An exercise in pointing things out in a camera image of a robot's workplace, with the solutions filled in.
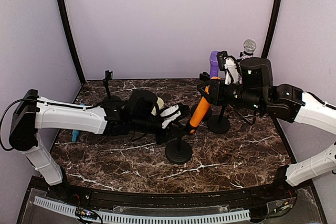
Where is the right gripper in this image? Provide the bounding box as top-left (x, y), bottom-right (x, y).
top-left (197, 78), bottom-right (265, 112)

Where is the orange toy microphone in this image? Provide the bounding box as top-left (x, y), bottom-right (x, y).
top-left (185, 76), bottom-right (222, 134)

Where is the black stand of orange microphone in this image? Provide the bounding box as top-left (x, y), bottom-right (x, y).
top-left (165, 135), bottom-right (193, 165)

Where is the black stand of blue microphone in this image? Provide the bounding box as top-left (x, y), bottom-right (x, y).
top-left (103, 70), bottom-right (121, 103)

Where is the blue toy microphone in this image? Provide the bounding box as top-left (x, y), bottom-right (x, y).
top-left (72, 103), bottom-right (87, 143)

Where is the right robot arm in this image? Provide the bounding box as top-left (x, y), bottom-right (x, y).
top-left (197, 57), bottom-right (335, 200)

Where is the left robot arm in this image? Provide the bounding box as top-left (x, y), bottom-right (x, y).
top-left (9, 89), bottom-right (190, 201)

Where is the black stand of purple microphone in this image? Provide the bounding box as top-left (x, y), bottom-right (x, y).
top-left (190, 71), bottom-right (213, 120)

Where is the purple toy microphone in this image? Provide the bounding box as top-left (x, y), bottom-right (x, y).
top-left (209, 51), bottom-right (219, 78)

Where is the black stand of pink microphone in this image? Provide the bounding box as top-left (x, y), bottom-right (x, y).
top-left (207, 104), bottom-right (230, 134)

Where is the silver glitter microphone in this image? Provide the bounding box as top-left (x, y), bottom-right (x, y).
top-left (239, 39), bottom-right (257, 59)

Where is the cream ceramic mug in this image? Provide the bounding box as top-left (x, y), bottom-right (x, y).
top-left (151, 97), bottom-right (164, 115)

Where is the black front rail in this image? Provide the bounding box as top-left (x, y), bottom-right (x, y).
top-left (46, 182), bottom-right (297, 209)

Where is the white slotted cable duct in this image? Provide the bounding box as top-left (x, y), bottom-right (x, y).
top-left (33, 196), bottom-right (250, 223)

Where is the right black corner post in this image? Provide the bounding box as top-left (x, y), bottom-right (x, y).
top-left (261, 0), bottom-right (281, 59)

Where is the black corner post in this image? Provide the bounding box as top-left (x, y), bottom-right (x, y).
top-left (57, 0), bottom-right (86, 85)
top-left (261, 0), bottom-right (281, 59)

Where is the left black corner post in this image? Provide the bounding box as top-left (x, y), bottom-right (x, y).
top-left (57, 0), bottom-right (86, 85)

